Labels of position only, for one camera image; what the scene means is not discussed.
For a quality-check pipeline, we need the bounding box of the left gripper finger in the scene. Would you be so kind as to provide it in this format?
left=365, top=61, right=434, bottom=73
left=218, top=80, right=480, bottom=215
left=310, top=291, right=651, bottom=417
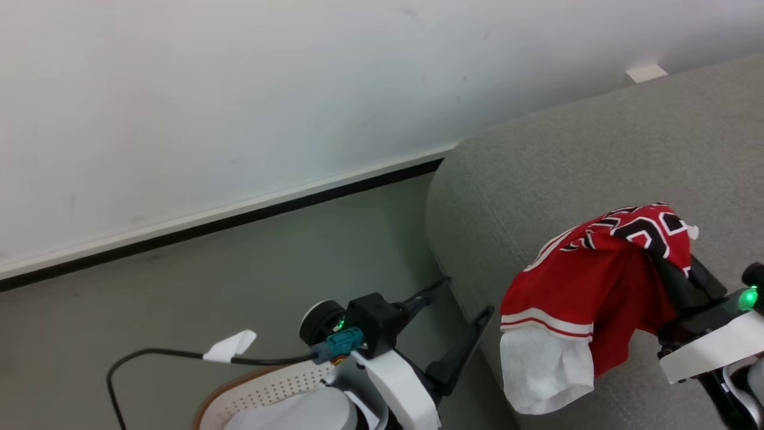
left=394, top=277, right=452, bottom=320
left=424, top=306, right=495, bottom=398

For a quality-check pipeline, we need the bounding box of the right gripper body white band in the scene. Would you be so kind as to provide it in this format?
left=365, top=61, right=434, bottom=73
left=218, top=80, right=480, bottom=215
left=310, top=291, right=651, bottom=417
left=657, top=287, right=764, bottom=385

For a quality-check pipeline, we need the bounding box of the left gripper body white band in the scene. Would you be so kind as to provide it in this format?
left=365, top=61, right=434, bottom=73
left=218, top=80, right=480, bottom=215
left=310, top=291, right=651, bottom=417
left=345, top=292, right=446, bottom=430

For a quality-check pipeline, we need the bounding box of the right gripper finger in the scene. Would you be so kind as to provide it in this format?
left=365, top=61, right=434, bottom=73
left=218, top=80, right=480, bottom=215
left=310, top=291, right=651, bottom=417
left=655, top=254, right=696, bottom=316
left=688, top=255, right=729, bottom=301

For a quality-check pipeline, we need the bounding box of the red basketball garment white trim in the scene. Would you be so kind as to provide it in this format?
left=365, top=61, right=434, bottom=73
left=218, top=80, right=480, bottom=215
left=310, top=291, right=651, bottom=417
left=499, top=202, right=700, bottom=416

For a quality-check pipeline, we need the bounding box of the white perforated laundry basket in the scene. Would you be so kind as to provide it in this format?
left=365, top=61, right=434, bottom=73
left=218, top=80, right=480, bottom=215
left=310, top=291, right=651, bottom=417
left=194, top=359, right=337, bottom=430

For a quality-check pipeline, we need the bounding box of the grey fabric sofa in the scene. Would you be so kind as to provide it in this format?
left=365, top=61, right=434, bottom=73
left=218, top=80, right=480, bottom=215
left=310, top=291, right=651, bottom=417
left=425, top=53, right=764, bottom=430

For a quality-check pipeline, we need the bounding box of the black and white baseboard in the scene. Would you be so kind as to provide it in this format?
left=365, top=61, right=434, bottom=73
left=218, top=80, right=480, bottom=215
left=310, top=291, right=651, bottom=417
left=0, top=142, right=459, bottom=293

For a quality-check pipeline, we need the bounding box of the white paper cable tag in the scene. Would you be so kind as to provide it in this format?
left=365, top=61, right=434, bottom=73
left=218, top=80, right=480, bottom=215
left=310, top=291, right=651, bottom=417
left=202, top=329, right=258, bottom=364

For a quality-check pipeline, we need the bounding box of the black cable with teal plug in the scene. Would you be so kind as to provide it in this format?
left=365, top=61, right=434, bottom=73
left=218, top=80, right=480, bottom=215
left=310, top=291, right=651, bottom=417
left=106, top=327, right=365, bottom=430

